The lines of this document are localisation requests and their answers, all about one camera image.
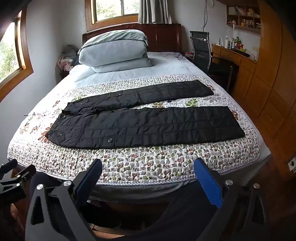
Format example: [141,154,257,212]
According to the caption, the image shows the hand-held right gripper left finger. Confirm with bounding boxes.
[25,158,103,241]

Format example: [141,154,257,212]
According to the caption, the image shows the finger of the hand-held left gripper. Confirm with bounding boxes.
[0,159,18,178]
[10,165,37,186]

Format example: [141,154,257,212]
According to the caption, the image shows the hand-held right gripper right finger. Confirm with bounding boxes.
[193,158,270,241]

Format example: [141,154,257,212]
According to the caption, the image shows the black quilted pants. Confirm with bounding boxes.
[47,79,245,149]

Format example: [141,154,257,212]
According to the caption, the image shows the white floral quilt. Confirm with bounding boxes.
[7,74,262,183]

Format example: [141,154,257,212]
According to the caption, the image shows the wooden framed window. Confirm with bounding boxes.
[0,6,34,102]
[84,0,141,32]

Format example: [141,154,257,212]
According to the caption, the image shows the wooden desk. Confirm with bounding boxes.
[211,44,257,98]

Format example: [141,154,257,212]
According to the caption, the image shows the bed with light blue sheet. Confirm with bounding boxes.
[7,51,272,204]

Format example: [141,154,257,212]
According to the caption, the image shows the pile of clothes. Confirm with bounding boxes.
[57,44,80,72]

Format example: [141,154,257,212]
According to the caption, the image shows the wooden wardrobe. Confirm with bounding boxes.
[233,0,296,179]

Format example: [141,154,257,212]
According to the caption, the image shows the folded light blue duvet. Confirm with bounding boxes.
[78,30,153,74]

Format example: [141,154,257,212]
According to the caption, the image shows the black mesh office chair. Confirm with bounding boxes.
[190,31,233,77]

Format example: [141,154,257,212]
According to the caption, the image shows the black keyboard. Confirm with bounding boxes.
[231,48,251,57]

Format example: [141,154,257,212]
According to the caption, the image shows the dark wooden headboard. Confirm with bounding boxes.
[82,23,183,53]

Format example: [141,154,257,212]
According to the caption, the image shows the grey curtain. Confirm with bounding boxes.
[138,0,173,24]

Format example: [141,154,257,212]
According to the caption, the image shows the wooden wall shelf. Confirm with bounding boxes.
[226,5,262,35]

